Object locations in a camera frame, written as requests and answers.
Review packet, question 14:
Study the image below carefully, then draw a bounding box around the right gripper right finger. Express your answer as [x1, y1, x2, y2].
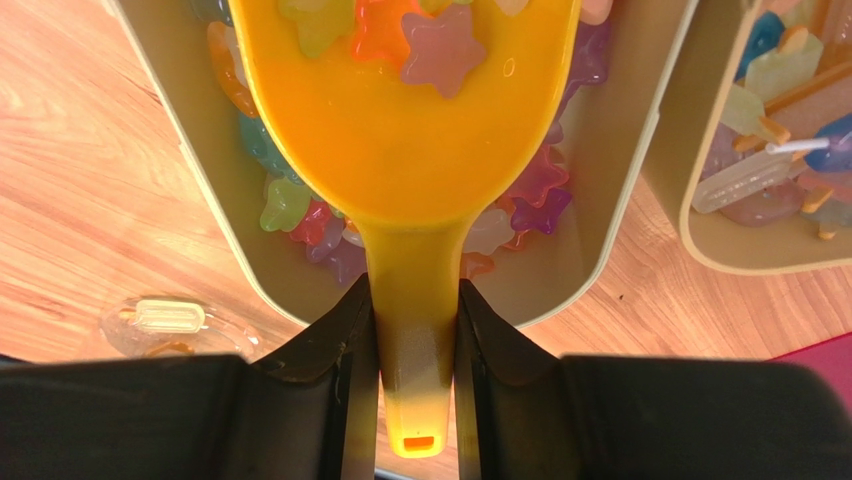
[455, 280, 851, 479]

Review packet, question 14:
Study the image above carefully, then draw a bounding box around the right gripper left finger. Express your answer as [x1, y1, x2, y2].
[1, 278, 378, 479]

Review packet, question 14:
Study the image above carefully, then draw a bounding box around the beige tray of star candies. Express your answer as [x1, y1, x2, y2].
[104, 1, 699, 328]

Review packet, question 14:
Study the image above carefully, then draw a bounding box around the yellow plastic scoop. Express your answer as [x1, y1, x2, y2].
[230, 1, 581, 458]

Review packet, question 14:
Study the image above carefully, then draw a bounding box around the beige tray of popsicle candies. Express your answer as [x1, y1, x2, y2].
[644, 1, 851, 274]

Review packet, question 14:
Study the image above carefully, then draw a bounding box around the clear glass jar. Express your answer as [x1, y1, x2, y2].
[96, 296, 263, 360]

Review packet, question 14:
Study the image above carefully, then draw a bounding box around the dark red folder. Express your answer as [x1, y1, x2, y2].
[774, 333, 851, 401]

